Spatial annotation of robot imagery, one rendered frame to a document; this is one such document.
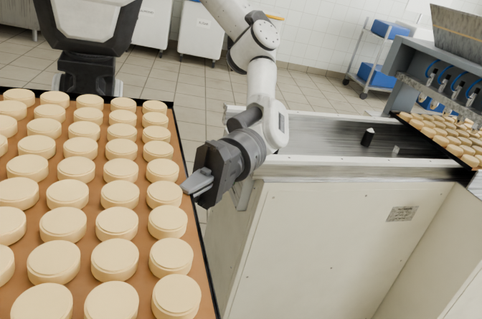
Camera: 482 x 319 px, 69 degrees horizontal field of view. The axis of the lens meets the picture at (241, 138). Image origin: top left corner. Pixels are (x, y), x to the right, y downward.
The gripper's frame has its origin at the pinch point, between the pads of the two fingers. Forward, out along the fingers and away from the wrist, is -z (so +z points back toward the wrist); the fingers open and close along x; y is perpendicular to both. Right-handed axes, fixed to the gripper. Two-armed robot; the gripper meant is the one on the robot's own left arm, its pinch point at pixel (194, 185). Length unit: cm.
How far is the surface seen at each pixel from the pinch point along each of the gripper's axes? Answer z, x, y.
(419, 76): 117, 6, 24
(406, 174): 68, -14, 32
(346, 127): 86, -14, 9
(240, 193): 34.3, -23.6, -5.3
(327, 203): 49, -24, 16
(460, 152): 88, -8, 45
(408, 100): 130, -8, 24
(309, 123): 74, -13, -2
